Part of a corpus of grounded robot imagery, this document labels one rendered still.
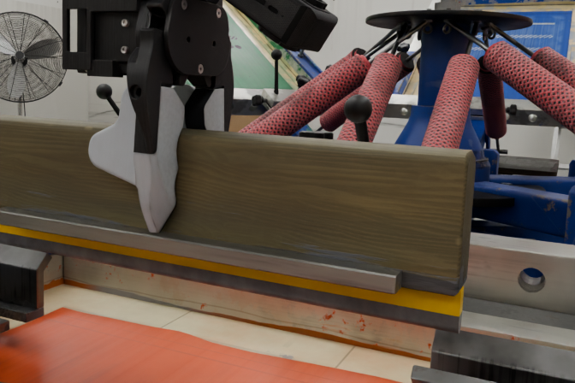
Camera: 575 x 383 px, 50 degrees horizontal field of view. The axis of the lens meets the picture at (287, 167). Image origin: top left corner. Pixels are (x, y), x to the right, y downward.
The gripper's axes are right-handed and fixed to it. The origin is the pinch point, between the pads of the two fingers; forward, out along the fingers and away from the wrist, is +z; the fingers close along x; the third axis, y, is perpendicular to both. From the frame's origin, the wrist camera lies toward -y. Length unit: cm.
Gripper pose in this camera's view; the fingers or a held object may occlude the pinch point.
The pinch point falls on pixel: (185, 208)
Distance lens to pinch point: 41.3
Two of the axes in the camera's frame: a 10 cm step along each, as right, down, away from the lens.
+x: -4.1, 1.0, -9.1
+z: -0.4, 9.9, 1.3
